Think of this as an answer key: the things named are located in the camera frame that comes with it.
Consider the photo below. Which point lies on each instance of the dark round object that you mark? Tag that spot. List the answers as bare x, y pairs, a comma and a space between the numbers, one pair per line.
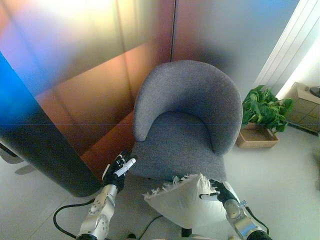
315, 90

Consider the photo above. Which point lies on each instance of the grey fabric tub sofa chair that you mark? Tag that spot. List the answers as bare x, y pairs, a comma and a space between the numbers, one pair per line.
190, 105

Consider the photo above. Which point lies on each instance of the white pleated curtain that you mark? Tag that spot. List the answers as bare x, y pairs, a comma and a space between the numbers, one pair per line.
285, 50

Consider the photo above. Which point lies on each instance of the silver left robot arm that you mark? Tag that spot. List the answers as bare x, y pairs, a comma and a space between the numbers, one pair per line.
100, 215

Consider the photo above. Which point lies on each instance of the white fringed pillow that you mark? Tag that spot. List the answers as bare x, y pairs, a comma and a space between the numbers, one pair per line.
185, 202

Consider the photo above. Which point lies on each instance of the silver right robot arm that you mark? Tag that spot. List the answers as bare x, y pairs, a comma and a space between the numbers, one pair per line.
240, 220

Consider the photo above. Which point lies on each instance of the brown wooden cabinet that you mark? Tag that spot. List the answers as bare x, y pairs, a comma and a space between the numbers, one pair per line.
75, 120

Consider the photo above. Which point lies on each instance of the beige side cabinet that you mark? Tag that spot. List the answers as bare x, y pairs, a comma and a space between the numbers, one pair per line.
303, 110

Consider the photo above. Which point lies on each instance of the green leafy potted plant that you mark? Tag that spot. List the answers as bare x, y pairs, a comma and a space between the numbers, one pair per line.
265, 107

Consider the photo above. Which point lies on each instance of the light wooden tray box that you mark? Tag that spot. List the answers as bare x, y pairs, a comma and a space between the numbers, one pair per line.
257, 140

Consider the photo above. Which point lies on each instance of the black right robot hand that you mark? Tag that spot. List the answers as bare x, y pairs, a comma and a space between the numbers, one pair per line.
226, 192

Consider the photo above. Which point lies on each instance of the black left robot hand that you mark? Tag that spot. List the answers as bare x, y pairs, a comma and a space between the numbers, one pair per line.
113, 176

